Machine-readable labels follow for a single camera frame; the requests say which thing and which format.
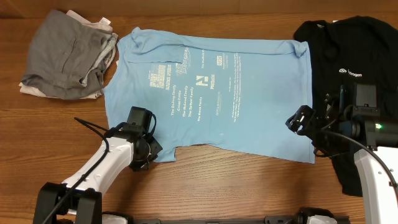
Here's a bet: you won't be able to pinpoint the light blue printed t-shirt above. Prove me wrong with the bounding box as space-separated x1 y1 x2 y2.
104 28 315 163

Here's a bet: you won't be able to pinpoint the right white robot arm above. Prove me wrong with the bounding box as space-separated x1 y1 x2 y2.
285 83 397 223

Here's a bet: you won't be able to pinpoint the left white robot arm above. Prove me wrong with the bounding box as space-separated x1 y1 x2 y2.
33 106 162 224

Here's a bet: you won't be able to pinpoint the black t-shirt white logo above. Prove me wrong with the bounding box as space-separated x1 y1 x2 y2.
294 16 397 197

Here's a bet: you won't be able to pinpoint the grey folded shorts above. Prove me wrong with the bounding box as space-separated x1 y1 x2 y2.
21 9 119 100

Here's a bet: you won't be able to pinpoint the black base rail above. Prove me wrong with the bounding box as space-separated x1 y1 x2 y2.
102 212 351 224

